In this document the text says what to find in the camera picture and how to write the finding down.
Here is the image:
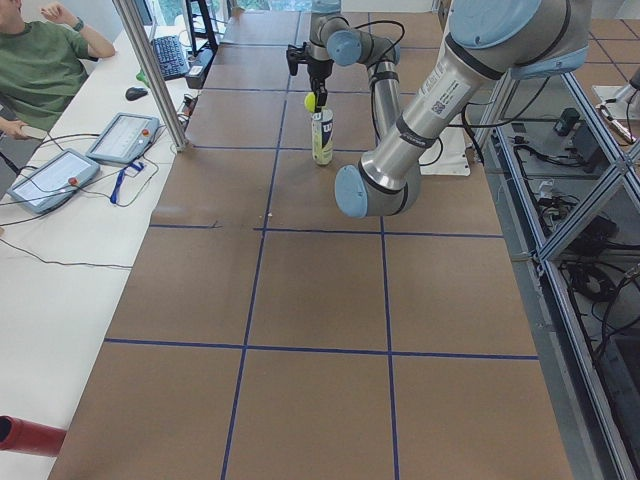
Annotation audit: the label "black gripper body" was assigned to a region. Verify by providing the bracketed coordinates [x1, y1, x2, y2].
[286, 42, 334, 80]

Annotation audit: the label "yellow tennis ball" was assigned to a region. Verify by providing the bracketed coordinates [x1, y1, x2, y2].
[304, 92, 317, 113]

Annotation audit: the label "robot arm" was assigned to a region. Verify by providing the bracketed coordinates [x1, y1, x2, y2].
[335, 1, 592, 218]
[286, 1, 399, 115]

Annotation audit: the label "clear tennis ball can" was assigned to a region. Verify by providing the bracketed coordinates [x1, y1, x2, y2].
[311, 108, 333, 166]

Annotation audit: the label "black keyboard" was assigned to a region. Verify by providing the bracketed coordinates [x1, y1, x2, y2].
[151, 35, 189, 80]

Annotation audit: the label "black computer mouse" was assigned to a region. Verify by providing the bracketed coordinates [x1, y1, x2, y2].
[125, 87, 148, 102]

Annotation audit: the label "far teach pendant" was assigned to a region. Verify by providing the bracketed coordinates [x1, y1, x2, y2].
[86, 112, 160, 165]

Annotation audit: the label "teach pendant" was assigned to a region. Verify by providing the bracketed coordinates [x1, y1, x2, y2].
[8, 149, 100, 214]
[86, 112, 160, 165]

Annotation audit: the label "brown paper table cover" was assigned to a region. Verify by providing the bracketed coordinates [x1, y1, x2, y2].
[51, 12, 572, 479]

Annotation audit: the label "person in green shirt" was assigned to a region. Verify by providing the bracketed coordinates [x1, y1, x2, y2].
[1, 1, 116, 140]

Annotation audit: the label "near teach pendant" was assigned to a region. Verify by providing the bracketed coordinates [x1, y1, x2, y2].
[8, 149, 100, 214]

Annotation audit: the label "red cylinder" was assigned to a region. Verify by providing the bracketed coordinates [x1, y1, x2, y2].
[1, 415, 67, 457]

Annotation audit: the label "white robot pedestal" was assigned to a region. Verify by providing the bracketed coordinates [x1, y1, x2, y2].
[419, 127, 471, 176]

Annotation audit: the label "aluminium frame post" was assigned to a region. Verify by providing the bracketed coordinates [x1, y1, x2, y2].
[113, 0, 188, 152]

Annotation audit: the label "blue lanyard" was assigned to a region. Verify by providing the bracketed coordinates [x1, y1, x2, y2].
[109, 159, 146, 205]

